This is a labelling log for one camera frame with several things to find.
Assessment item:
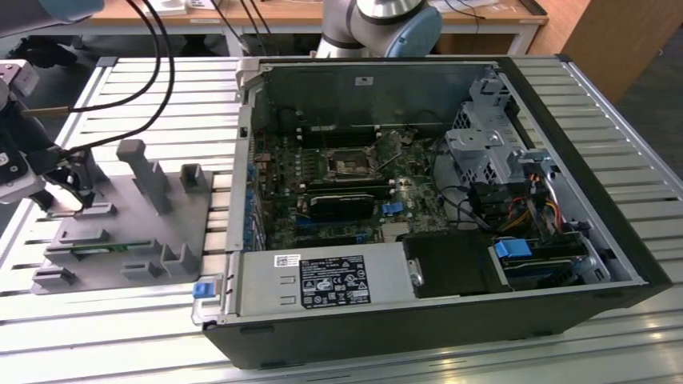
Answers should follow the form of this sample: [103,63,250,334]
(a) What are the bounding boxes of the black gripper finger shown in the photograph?
[30,187,55,213]
[63,151,98,209]

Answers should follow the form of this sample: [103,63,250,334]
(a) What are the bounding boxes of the black RAM slot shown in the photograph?
[307,186,390,198]
[307,180,387,190]

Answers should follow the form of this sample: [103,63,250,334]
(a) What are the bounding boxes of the CPU socket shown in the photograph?
[323,147,383,181]

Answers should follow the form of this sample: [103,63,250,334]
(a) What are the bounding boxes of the grey plastic parts rack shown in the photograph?
[31,138,218,297]

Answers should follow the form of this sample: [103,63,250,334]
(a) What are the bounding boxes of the green RAM stick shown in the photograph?
[68,242,152,254]

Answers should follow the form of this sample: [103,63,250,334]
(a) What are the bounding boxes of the silver power supply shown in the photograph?
[234,242,420,319]

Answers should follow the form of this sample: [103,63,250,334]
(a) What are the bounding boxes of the white box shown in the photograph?
[147,0,188,17]

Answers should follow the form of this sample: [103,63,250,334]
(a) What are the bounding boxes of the black graphics card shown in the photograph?
[307,193,376,222]

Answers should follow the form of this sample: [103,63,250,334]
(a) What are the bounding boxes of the black power supply label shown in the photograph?
[298,255,372,310]

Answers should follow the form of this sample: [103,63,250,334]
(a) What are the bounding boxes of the metal socket cover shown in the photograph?
[372,128,415,171]

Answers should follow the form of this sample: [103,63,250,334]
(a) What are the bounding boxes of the small silver heatsink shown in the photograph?
[382,222,411,242]

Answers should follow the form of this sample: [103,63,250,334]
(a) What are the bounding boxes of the green motherboard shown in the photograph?
[248,127,460,251]

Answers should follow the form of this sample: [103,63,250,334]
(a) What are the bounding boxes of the black open PC case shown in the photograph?
[191,55,674,371]

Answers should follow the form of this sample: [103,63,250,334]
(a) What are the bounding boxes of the silver metal drive cage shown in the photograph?
[443,78,551,193]

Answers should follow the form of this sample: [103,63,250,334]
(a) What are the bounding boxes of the hard disk in blue carrier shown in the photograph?
[494,238,575,281]

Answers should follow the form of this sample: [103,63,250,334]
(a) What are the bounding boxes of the wooden desk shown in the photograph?
[79,0,551,57]

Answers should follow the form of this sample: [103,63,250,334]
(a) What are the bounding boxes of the wooden cabinet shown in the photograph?
[527,0,683,105]

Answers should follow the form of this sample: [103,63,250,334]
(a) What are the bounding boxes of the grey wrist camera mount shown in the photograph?
[0,59,48,204]

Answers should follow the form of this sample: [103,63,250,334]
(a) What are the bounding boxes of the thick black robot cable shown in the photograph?
[67,0,163,114]
[67,0,176,155]

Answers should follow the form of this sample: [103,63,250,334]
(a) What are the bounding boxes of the thin black cable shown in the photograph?
[211,0,254,54]

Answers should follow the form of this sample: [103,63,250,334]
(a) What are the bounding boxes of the black wire in case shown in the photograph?
[438,184,504,232]

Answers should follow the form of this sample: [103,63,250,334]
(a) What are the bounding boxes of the yellow wire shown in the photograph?
[500,207,536,232]

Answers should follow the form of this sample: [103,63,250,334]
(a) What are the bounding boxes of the orange wire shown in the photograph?
[542,198,563,228]

